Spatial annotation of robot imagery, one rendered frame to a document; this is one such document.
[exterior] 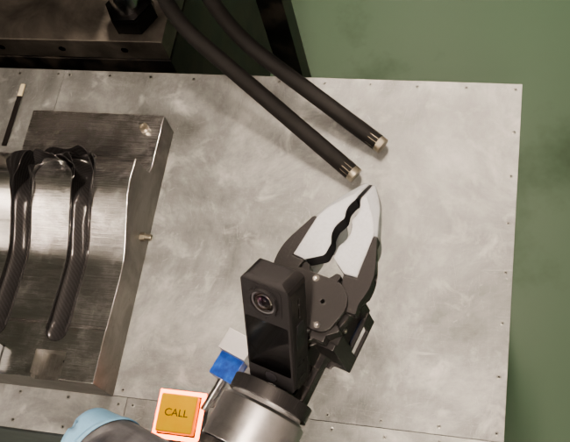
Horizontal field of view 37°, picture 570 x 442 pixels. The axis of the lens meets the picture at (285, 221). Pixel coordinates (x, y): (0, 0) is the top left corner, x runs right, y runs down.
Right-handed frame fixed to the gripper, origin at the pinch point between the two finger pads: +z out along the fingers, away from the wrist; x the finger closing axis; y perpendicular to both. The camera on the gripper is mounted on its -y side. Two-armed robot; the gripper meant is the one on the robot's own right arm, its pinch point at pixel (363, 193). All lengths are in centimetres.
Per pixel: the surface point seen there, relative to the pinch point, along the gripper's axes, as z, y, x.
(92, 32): 39, 55, -95
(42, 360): -23, 52, -60
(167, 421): -22, 57, -38
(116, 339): -15, 55, -52
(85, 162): 10, 49, -73
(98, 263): -5, 50, -59
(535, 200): 75, 144, -19
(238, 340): -7, 56, -33
